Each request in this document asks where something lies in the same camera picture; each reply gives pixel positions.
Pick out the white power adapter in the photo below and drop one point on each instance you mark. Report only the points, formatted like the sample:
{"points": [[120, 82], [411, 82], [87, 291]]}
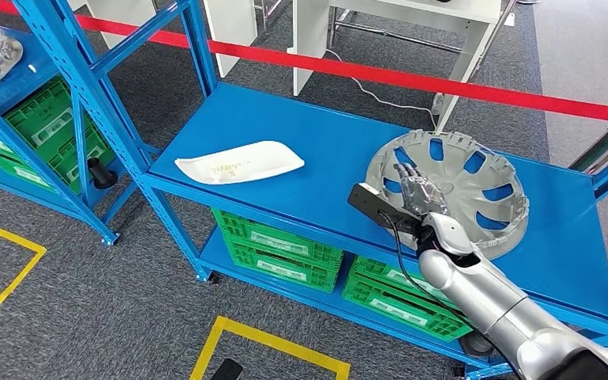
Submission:
{"points": [[437, 105]]}

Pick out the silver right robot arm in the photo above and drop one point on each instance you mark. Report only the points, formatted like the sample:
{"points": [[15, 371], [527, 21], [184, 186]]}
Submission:
{"points": [[472, 283]]}

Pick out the white board panel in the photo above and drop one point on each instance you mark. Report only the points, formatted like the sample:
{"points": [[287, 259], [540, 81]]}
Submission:
{"points": [[120, 21], [230, 31]]}

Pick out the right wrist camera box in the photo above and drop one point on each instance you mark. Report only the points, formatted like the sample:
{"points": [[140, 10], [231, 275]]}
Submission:
{"points": [[372, 204]]}

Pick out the white plastic trim part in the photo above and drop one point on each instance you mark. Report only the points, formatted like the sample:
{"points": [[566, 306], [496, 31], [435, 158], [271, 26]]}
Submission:
{"points": [[241, 162]]}

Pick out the red barrier belt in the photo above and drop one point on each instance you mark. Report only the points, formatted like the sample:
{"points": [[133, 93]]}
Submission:
{"points": [[388, 73]]}

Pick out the blue metal shelf rack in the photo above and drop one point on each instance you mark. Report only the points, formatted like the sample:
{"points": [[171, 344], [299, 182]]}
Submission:
{"points": [[42, 68], [309, 157]]}

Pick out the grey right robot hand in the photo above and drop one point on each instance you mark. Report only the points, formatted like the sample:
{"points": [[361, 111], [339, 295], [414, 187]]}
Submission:
{"points": [[422, 196]]}

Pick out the white desk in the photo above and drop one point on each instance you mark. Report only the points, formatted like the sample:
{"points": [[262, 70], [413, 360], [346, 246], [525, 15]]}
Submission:
{"points": [[414, 8]]}

